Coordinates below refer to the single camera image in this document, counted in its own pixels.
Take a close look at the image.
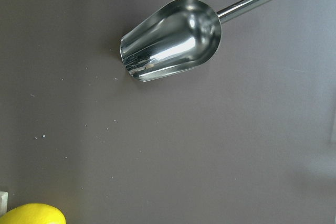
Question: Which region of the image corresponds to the steel metal scoop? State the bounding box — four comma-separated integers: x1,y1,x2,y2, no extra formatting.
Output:
120,0,271,82

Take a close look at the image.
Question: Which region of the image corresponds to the whole yellow lemon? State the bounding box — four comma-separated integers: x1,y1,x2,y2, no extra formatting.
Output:
1,203,66,223

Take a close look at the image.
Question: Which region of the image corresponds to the wooden cutting board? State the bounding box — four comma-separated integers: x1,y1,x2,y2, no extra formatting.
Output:
0,191,8,216

